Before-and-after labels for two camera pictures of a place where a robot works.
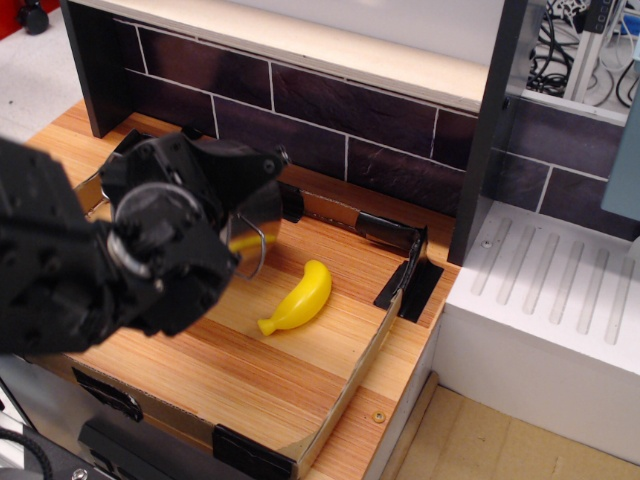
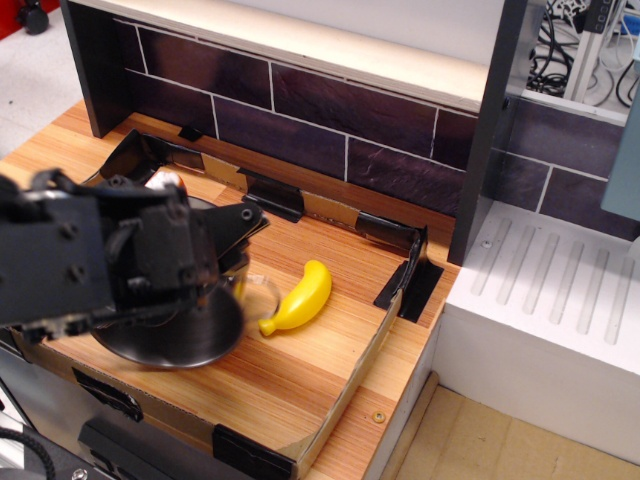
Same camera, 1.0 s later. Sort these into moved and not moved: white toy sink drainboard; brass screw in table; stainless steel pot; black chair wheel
Moved: stainless steel pot
Not moved: black chair wheel; white toy sink drainboard; brass screw in table
